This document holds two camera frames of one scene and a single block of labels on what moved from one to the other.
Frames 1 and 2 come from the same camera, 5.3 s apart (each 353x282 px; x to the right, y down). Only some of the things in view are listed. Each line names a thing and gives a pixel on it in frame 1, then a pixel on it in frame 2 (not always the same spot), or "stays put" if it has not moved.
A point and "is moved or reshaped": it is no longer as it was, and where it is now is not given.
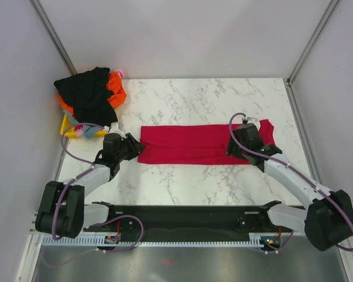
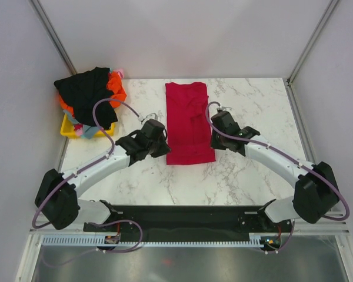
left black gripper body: (120, 155) → (159, 148)
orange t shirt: (114, 84) stays put
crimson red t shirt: (191, 144) is moved or reshaped
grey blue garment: (89, 131) stays put
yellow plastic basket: (71, 132) stays put
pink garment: (121, 71) stays put
